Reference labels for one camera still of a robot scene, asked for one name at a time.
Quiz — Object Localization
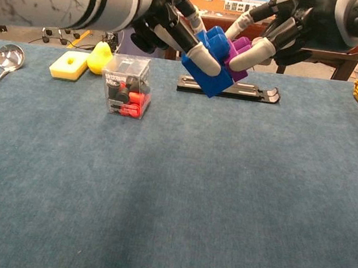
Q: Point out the clear box red black capsules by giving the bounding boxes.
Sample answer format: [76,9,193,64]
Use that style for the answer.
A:
[97,53,158,122]

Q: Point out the purple building block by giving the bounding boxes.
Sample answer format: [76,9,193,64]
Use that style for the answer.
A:
[220,34,254,84]

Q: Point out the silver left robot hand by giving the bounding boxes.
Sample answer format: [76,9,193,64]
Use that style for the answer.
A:
[126,0,231,79]

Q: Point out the brown mahjong table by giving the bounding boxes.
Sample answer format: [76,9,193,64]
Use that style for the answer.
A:
[165,0,358,84]

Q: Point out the yellow toy pear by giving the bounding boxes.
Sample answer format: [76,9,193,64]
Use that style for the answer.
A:
[84,39,115,77]

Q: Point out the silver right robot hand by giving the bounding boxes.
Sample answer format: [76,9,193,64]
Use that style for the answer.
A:
[220,0,343,84]

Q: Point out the blue building block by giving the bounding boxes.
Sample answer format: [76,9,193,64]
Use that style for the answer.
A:
[176,21,240,101]

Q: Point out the yellow sponge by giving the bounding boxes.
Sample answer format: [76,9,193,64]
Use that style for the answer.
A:
[47,48,91,83]

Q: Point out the blue felt table cover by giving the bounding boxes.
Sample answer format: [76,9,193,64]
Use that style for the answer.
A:
[0,38,358,268]

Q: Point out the black folding stand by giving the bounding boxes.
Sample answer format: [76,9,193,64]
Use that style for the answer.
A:
[176,74,283,106]

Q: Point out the face-up mahjong tile row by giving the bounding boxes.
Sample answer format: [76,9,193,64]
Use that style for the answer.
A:
[223,0,270,16]

